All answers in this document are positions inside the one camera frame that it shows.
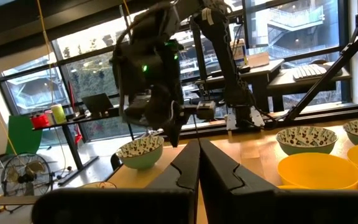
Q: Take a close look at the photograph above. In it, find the red thread spool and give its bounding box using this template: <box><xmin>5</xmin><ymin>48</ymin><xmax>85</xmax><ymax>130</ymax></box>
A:
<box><xmin>30</xmin><ymin>113</ymin><xmax>50</xmax><ymax>130</ymax></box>

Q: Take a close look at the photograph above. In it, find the cardboard box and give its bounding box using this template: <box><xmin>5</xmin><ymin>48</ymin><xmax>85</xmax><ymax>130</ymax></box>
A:
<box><xmin>247</xmin><ymin>51</ymin><xmax>270</xmax><ymax>68</ymax></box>

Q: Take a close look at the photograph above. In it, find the yellow-green thread spool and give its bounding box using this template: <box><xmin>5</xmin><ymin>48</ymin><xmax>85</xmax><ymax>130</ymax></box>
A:
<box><xmin>50</xmin><ymin>103</ymin><xmax>67</xmax><ymax>125</ymax></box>

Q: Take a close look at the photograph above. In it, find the white keyboard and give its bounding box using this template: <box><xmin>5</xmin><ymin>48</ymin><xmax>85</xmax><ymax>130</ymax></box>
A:
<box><xmin>292</xmin><ymin>63</ymin><xmax>328</xmax><ymax>82</ymax></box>

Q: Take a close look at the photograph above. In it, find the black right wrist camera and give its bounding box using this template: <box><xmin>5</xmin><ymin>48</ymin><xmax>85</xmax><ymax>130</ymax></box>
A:
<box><xmin>122</xmin><ymin>93</ymin><xmax>155</xmax><ymax>123</ymax></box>

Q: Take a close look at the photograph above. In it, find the yellow hanging rope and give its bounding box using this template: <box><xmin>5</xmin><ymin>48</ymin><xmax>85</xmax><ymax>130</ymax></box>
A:
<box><xmin>35</xmin><ymin>0</ymin><xmax>56</xmax><ymax>108</ymax></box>

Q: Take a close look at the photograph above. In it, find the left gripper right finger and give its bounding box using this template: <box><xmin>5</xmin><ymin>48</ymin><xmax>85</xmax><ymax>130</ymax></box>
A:
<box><xmin>200</xmin><ymin>139</ymin><xmax>358</xmax><ymax>224</ymax></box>

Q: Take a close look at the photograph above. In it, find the black desk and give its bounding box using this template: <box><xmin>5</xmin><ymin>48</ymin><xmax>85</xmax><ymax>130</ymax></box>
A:
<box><xmin>194</xmin><ymin>58</ymin><xmax>285</xmax><ymax>113</ymax></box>
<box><xmin>31</xmin><ymin>105</ymin><xmax>136</xmax><ymax>187</ymax></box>
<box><xmin>266</xmin><ymin>63</ymin><xmax>353</xmax><ymax>113</ymax></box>

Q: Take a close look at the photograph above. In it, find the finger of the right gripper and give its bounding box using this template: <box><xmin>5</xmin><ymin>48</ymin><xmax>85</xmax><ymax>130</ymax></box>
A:
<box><xmin>166</xmin><ymin>101</ymin><xmax>185</xmax><ymax>149</ymax></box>
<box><xmin>149</xmin><ymin>84</ymin><xmax>171</xmax><ymax>129</ymax></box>

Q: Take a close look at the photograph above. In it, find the white container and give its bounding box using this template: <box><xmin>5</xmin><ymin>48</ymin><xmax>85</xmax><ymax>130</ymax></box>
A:
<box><xmin>230</xmin><ymin>39</ymin><xmax>249</xmax><ymax>68</ymax></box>

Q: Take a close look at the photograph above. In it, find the black floor fan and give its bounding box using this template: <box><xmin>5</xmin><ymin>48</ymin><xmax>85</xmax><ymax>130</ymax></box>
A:
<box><xmin>0</xmin><ymin>152</ymin><xmax>55</xmax><ymax>198</ymax></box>

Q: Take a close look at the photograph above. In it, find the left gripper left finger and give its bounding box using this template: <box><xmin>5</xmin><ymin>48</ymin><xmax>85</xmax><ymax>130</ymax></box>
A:
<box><xmin>31</xmin><ymin>139</ymin><xmax>201</xmax><ymax>224</ymax></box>

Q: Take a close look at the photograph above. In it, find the green panel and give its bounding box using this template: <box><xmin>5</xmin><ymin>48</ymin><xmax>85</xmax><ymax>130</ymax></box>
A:
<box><xmin>6</xmin><ymin>114</ymin><xmax>43</xmax><ymax>156</ymax></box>

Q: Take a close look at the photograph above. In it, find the black laptop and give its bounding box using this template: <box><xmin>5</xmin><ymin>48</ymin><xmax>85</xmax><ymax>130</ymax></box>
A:
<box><xmin>81</xmin><ymin>92</ymin><xmax>115</xmax><ymax>118</ymax></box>

